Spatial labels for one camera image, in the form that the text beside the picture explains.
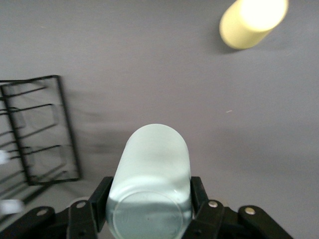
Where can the dark grey table cover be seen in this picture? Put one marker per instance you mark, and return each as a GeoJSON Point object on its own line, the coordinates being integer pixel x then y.
{"type": "Point", "coordinates": [149, 74]}

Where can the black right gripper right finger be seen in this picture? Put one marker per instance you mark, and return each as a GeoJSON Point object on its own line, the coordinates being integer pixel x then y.
{"type": "Point", "coordinates": [211, 221]}

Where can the yellow plastic cup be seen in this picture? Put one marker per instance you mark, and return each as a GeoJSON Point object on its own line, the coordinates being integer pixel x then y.
{"type": "Point", "coordinates": [244, 30]}

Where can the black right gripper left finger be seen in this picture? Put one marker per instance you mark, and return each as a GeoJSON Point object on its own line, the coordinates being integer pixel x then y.
{"type": "Point", "coordinates": [82, 219]}

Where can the pale green plastic cup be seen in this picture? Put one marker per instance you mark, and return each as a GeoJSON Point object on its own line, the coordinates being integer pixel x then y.
{"type": "Point", "coordinates": [152, 161]}

